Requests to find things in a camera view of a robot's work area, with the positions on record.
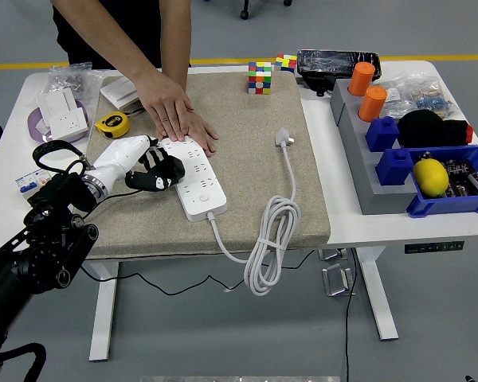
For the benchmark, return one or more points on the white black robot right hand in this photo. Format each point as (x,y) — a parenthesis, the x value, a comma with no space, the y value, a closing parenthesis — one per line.
(468,379)

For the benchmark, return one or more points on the person's left hand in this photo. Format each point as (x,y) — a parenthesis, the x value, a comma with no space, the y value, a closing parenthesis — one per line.
(203,133)

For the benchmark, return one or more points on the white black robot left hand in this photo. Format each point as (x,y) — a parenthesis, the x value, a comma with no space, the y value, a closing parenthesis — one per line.
(119,157)

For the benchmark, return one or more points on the person's right hand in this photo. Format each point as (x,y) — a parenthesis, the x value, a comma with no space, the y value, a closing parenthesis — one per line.
(165,103)

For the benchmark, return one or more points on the person's left forearm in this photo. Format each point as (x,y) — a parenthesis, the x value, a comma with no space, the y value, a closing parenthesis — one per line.
(175,40)

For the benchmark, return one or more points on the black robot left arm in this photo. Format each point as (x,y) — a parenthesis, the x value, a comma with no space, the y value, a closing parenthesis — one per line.
(44,238)

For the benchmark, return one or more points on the yellow tape measure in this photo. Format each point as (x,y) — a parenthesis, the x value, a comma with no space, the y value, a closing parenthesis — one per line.
(111,124)

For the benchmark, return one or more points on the grey-brown fabric mat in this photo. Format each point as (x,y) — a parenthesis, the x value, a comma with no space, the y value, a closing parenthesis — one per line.
(239,179)

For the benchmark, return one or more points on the large colourful puzzle cube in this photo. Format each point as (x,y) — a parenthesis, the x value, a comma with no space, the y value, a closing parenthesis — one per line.
(259,79)

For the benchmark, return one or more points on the purple plate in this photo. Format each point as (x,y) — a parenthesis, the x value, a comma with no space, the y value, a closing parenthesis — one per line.
(40,137)

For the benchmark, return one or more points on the person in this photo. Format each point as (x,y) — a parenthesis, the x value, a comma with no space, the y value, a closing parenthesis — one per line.
(143,24)

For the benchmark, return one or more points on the clear bag metal screws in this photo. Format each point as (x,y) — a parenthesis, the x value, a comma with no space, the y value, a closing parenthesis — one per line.
(69,79)

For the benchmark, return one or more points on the white blue circuit breaker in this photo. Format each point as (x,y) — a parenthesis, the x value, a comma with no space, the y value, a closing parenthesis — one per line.
(26,185)

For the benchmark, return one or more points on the small colourful puzzle cube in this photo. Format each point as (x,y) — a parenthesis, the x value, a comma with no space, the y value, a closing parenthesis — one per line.
(285,63)

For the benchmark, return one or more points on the black chair base castor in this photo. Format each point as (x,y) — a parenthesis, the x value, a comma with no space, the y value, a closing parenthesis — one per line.
(244,15)

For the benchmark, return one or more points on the small black device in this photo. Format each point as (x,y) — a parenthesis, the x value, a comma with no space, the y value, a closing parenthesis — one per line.
(318,85)

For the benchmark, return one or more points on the white table leg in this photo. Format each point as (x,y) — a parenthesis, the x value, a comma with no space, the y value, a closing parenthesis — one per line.
(376,294)
(103,318)

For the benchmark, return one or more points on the black table control panel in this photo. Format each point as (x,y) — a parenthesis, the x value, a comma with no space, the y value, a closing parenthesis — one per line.
(434,247)

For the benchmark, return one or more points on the black plastic-wrapped box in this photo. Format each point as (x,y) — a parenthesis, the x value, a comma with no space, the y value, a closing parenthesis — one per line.
(326,63)

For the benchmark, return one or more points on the grey stepped block base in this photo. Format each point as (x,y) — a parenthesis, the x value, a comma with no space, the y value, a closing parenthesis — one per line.
(358,159)

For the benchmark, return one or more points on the orange plastic cylinder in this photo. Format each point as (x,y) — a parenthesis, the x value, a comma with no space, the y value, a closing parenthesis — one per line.
(361,79)
(372,104)

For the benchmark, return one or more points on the blue plastic bin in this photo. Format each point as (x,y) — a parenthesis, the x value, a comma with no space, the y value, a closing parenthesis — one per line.
(446,207)

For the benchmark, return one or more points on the small blue studded block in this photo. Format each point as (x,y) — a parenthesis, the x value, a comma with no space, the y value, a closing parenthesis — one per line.
(381,135)

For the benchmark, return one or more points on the large blue studded block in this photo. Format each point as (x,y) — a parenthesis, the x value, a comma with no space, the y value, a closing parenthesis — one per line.
(394,169)

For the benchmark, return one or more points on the clear bag white parts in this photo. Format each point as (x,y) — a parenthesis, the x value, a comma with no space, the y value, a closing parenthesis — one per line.
(398,97)

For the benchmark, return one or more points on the dark capacitors pile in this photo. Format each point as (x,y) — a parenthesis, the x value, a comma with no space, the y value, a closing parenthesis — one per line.
(468,177)

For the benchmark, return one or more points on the yellow lemon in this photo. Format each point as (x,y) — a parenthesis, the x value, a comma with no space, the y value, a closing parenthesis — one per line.
(430,178)

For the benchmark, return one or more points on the black fabric bundle red end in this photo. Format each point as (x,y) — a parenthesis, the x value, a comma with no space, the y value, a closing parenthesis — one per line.
(426,129)

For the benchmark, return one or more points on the clear bag blue parts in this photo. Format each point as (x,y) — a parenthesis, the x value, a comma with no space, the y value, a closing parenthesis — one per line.
(432,99)

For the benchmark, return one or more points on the beige wall switch panel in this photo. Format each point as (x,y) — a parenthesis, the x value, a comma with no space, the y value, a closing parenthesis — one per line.
(129,104)

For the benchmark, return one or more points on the white wall switch panel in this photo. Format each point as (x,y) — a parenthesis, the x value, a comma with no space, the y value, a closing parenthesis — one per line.
(117,88)

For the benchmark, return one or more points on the white wall socket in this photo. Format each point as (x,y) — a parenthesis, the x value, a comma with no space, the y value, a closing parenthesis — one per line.
(67,124)

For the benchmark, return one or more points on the white blank switch plate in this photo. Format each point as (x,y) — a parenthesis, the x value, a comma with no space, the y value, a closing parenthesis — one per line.
(56,101)

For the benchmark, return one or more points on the large silver metal bracket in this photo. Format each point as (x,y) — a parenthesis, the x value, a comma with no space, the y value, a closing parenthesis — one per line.
(336,280)

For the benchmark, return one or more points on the small silver metal bracket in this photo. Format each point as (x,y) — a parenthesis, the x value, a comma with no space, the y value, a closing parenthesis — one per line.
(332,254)

